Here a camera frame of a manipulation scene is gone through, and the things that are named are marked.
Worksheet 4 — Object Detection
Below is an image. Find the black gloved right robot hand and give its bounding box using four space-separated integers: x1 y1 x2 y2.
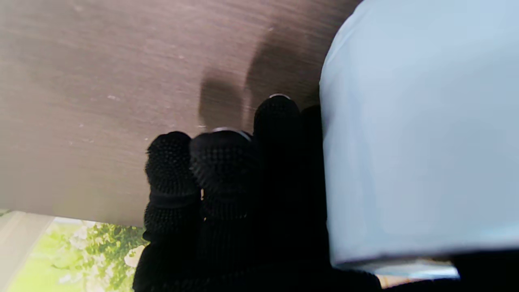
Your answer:
133 94 519 292

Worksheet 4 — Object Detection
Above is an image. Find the printed garden window backdrop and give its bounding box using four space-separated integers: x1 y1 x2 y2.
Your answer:
0 209 148 292

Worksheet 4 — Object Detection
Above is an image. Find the light blue label roll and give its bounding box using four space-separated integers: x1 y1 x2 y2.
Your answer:
319 0 519 280

